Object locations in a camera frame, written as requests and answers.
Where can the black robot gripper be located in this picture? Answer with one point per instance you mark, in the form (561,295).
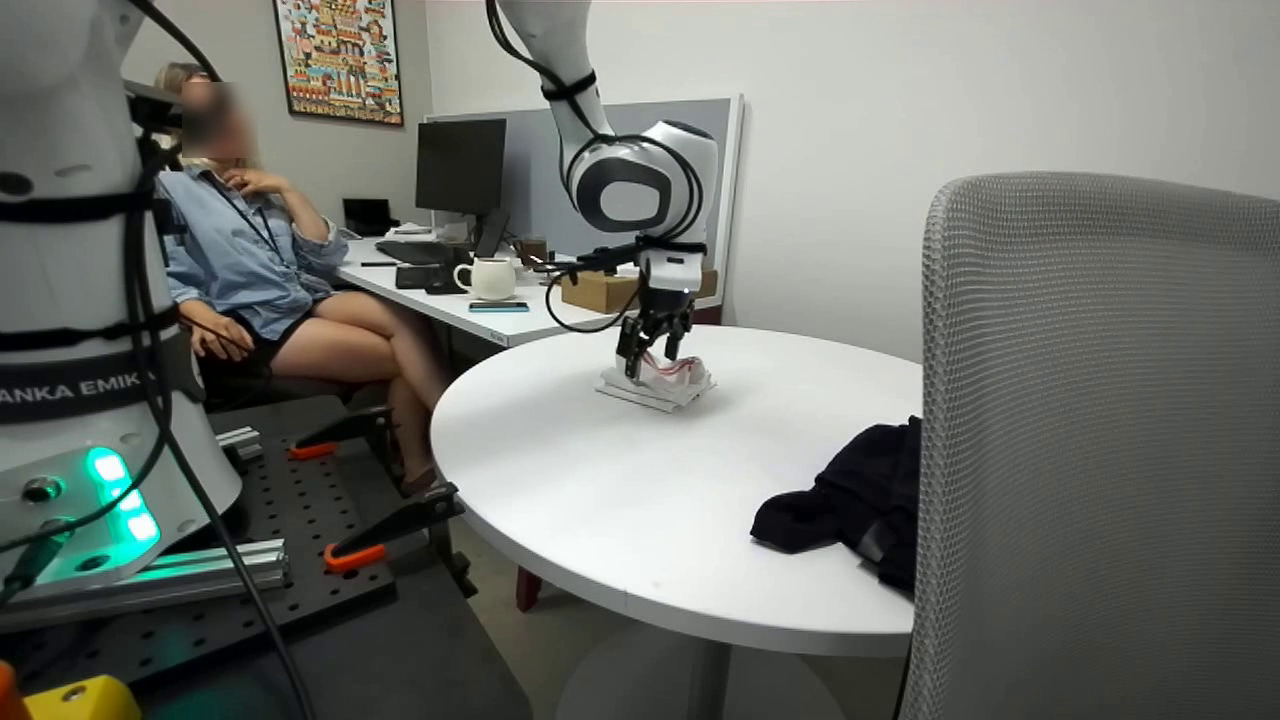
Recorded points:
(665,304)

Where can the white towel with red stripes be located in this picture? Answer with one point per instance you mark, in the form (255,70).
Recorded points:
(654,395)

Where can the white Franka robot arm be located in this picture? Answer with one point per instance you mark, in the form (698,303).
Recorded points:
(65,266)

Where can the brown cardboard box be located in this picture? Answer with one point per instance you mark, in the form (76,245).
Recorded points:
(600,290)

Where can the smartphone in teal case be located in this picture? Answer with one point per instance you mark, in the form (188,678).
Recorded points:
(497,304)

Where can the plain white ceramic mug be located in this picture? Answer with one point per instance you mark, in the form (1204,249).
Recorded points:
(489,277)

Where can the grey-blue desk partition panel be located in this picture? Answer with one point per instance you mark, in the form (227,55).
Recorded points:
(524,185)

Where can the white office desk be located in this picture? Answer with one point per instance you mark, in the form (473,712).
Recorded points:
(441,308)

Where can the black desk telephone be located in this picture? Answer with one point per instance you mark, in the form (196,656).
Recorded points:
(426,277)

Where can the black crumpled cloth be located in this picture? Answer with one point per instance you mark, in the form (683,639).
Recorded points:
(854,504)

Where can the black computer monitor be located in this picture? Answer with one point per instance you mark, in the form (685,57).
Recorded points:
(460,166)

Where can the small black box device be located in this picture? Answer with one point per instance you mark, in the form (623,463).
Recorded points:
(371,218)

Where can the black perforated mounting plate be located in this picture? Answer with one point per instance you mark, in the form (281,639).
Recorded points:
(285,512)

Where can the seated person in blue shirt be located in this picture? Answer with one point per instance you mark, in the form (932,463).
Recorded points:
(240,252)

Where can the grey mesh office chair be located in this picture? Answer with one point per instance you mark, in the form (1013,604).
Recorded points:
(1092,443)

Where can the yellow plastic object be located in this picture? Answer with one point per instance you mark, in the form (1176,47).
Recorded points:
(80,702)

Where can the small orange object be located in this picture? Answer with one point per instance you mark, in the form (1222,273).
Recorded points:
(8,692)

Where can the colourful wall poster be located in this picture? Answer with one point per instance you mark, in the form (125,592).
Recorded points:
(340,62)

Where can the aluminium profile rail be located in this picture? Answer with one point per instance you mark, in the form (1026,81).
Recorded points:
(203,565)

